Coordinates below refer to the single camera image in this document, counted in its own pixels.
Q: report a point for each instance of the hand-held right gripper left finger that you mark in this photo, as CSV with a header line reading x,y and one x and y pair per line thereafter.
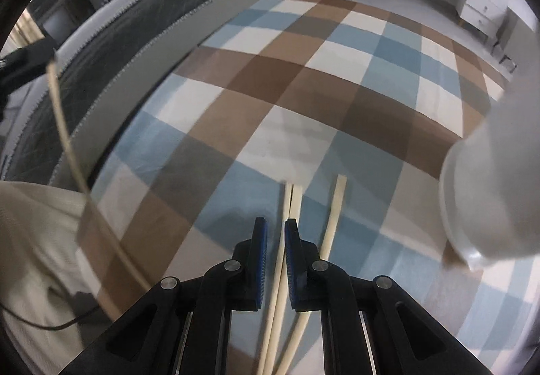
x,y
258,265

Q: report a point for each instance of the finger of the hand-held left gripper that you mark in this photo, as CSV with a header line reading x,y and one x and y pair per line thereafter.
x,y
25,63

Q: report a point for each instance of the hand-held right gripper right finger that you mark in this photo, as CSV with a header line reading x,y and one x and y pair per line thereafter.
x,y
292,265

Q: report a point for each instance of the wooden chopstick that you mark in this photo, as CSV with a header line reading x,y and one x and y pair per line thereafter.
x,y
335,210
296,202
63,126
276,274

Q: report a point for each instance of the white cylindrical utensil holder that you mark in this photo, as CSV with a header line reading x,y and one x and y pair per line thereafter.
x,y
498,189

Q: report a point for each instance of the grey quilted bed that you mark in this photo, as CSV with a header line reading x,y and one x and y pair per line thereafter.
x,y
126,42

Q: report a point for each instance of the beige cloth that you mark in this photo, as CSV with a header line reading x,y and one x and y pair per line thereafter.
x,y
33,240

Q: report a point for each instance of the checkered blue brown rug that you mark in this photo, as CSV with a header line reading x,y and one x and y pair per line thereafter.
x,y
295,84

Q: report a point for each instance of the grey chair with black legs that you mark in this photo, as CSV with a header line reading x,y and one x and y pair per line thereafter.
x,y
506,37

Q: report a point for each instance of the white drawer cabinet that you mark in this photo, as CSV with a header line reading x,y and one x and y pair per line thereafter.
x,y
483,0

